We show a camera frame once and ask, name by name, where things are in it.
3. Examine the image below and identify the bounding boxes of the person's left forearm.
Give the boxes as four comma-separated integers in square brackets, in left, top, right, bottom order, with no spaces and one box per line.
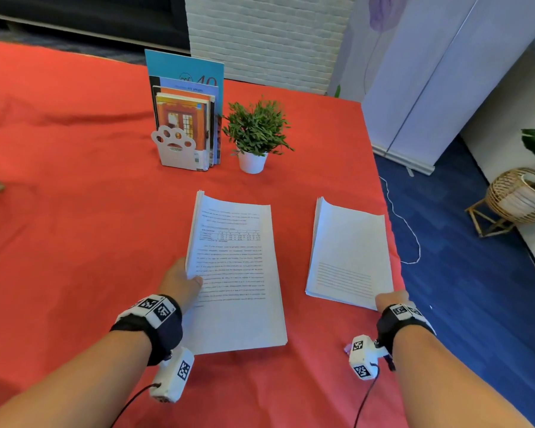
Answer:
[0,329,152,428]

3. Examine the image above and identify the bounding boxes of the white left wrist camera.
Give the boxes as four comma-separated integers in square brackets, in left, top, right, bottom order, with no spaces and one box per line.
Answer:
[149,346,195,404]

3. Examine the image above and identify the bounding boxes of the white cable on floor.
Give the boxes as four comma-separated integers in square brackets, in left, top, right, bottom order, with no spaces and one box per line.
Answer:
[378,175,422,265]

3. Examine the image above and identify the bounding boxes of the black left wristband with markers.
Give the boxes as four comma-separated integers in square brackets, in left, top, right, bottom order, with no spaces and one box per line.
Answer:
[110,294,184,367]

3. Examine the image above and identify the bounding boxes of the orange house picture book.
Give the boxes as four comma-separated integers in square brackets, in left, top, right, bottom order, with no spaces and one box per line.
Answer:
[154,93,211,170]

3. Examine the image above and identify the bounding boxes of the black right wristband with markers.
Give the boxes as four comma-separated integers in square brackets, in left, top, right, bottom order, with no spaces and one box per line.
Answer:
[375,303,437,372]

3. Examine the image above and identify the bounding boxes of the black left camera cable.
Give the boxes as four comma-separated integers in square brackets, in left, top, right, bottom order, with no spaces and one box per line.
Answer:
[110,382,161,428]

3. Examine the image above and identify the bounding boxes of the plain orange book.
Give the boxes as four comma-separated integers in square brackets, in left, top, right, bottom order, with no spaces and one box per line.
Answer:
[152,86,216,103]

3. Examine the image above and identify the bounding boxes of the person's right hand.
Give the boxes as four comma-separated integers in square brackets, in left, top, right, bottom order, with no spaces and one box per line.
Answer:
[375,290,416,313]

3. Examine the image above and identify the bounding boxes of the black furniture piece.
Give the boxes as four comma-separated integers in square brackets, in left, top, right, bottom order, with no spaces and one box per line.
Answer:
[0,0,190,54]

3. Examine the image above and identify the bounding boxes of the white paw-shaped bookend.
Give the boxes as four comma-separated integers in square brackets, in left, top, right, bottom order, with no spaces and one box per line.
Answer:
[150,125,210,172]

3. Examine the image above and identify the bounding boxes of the small green plant white pot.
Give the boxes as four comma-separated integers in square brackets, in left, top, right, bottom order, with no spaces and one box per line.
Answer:
[222,99,295,175]

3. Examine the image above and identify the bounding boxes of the gathered white paper stack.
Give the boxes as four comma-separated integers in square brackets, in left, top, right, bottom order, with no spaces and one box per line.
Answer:
[305,196,395,311]

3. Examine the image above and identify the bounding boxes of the person's right forearm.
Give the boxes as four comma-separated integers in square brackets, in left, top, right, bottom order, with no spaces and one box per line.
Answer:
[392,325,535,428]

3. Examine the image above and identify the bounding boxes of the black camera cable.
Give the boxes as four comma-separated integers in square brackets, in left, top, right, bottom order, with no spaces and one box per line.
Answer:
[353,363,380,428]
[110,382,161,428]

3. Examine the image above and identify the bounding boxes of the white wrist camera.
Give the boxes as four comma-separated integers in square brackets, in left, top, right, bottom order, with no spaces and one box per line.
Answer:
[348,335,389,381]
[149,346,195,404]

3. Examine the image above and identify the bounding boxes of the white brick pattern panel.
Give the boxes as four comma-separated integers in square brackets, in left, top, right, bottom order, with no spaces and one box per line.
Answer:
[183,0,357,96]

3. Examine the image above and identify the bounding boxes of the black wristband with markers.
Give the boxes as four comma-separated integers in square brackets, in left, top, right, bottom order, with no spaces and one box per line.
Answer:
[375,303,437,372]
[110,294,184,367]

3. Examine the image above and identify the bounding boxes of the red tablecloth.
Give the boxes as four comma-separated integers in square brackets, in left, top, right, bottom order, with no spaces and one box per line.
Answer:
[0,39,411,428]

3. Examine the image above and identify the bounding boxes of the many printed white papers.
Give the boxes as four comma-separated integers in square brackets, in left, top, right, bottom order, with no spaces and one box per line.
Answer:
[181,190,289,356]

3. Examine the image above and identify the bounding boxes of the plain white roll-up banner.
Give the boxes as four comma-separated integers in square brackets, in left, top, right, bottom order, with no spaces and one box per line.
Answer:
[372,0,534,177]

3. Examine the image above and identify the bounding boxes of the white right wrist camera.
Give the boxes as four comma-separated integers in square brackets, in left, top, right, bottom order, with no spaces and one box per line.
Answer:
[348,335,389,381]

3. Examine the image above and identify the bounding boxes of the person's left hand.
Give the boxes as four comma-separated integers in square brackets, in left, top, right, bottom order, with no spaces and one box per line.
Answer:
[158,257,204,315]

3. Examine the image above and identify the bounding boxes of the black right camera cable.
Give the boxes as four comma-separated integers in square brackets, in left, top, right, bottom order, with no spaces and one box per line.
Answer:
[353,363,380,428]

